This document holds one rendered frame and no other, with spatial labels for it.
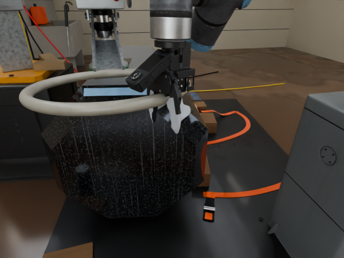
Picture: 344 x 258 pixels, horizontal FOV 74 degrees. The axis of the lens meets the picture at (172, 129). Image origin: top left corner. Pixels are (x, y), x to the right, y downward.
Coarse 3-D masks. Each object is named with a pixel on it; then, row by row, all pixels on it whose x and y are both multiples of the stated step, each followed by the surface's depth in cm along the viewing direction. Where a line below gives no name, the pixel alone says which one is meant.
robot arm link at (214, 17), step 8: (200, 0) 47; (208, 0) 47; (216, 0) 47; (224, 0) 48; (232, 0) 48; (240, 0) 48; (248, 0) 49; (200, 8) 53; (208, 8) 51; (216, 8) 50; (224, 8) 50; (232, 8) 51; (240, 8) 52; (208, 16) 53; (216, 16) 52; (224, 16) 52; (216, 24) 54
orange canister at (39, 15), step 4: (32, 8) 359; (36, 8) 360; (40, 8) 363; (44, 8) 381; (32, 12) 362; (36, 12) 363; (40, 12) 364; (44, 12) 378; (32, 16) 364; (36, 16) 365; (40, 16) 366; (44, 16) 376; (36, 20) 368; (40, 20) 369; (44, 20) 374; (40, 24) 372; (44, 24) 378; (48, 24) 384; (52, 24) 408
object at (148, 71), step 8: (152, 56) 51; (160, 56) 50; (168, 56) 50; (144, 64) 50; (152, 64) 49; (160, 64) 49; (168, 64) 51; (136, 72) 49; (144, 72) 48; (152, 72) 48; (160, 72) 50; (128, 80) 49; (136, 80) 47; (144, 80) 48; (152, 80) 49; (136, 88) 48; (144, 88) 48
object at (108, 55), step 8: (112, 16) 128; (96, 40) 115; (104, 40) 115; (112, 40) 116; (96, 48) 109; (104, 48) 109; (112, 48) 110; (120, 48) 101; (96, 56) 103; (104, 56) 104; (112, 56) 104; (120, 56) 95; (96, 64) 95; (104, 64) 98; (112, 64) 99; (120, 64) 99
